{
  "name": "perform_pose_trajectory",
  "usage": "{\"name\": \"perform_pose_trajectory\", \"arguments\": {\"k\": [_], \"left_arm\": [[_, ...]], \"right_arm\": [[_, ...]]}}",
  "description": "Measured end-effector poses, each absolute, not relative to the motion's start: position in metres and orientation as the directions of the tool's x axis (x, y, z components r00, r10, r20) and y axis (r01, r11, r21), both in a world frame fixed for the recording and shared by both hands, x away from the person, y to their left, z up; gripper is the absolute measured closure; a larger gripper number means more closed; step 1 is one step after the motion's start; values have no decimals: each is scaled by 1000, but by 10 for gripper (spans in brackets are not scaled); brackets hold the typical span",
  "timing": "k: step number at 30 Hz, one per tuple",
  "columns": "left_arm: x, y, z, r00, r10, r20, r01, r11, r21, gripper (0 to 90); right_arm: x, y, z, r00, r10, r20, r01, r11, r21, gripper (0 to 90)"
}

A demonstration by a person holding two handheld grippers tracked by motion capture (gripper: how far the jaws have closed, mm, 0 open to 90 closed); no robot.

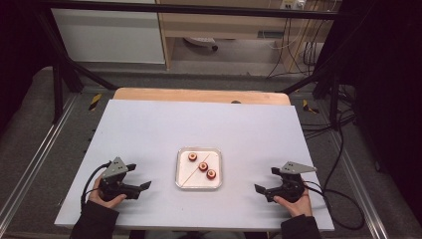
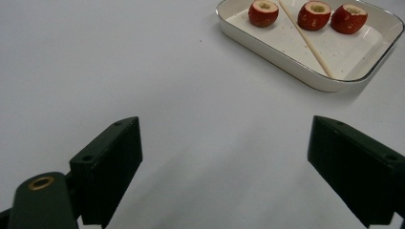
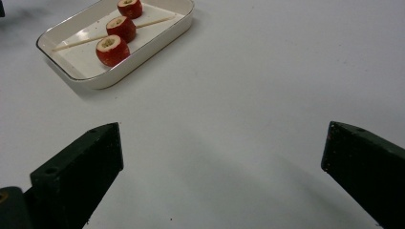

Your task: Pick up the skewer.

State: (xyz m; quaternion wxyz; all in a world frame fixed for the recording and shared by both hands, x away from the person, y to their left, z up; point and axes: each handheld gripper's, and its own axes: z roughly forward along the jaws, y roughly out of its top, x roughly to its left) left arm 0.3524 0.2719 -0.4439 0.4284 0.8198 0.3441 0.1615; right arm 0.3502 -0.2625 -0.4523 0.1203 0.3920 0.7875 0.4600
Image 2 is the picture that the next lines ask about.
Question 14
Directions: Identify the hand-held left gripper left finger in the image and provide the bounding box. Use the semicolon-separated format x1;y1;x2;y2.
69;115;143;229

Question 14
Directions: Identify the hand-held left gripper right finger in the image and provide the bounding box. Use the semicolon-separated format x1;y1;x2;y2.
307;114;405;229

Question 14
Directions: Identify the white rectangular ceramic tray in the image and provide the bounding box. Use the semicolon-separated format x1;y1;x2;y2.
215;0;405;94

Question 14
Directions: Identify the thin wooden skewer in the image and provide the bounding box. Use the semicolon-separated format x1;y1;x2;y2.
277;0;336;79

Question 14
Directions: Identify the red cored hawthorn fruit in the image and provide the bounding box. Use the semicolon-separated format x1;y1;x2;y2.
297;0;332;31
330;3;369;35
247;0;280;29

